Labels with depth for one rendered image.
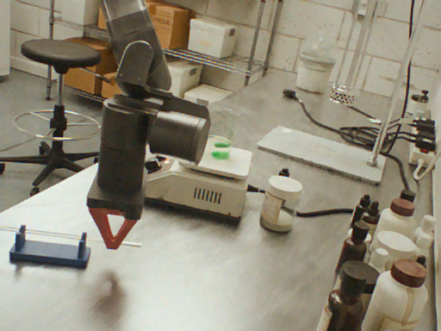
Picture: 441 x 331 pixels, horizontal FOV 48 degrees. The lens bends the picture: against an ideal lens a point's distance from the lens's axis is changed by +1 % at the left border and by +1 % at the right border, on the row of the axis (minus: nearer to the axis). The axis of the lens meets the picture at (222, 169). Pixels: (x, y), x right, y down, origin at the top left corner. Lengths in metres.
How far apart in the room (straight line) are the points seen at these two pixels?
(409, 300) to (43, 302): 0.43
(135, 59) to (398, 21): 2.71
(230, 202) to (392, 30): 2.51
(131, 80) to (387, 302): 0.40
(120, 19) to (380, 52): 2.70
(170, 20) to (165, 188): 2.36
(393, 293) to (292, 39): 2.78
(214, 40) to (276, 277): 2.51
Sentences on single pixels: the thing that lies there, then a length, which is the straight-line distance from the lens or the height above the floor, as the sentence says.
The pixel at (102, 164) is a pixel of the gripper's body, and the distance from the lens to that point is 0.62.
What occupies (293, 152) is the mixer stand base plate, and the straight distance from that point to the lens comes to 1.21.
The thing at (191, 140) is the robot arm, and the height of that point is 0.96.
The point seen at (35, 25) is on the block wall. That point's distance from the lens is 4.27.
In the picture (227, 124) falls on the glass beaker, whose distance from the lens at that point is 0.82.
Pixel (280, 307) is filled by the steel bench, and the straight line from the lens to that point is 0.69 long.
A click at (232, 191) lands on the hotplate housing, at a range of 0.82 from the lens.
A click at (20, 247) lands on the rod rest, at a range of 0.71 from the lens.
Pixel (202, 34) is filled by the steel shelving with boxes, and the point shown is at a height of 0.68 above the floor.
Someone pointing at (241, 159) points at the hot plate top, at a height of 0.84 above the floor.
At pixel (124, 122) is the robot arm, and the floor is 0.96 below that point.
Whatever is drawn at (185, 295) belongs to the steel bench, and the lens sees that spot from 0.67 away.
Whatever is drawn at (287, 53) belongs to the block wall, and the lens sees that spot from 3.34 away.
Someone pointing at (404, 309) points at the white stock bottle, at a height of 0.82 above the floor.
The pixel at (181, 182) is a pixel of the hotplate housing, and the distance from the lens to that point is 0.83.
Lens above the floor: 1.16
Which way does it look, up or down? 23 degrees down
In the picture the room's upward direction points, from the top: 11 degrees clockwise
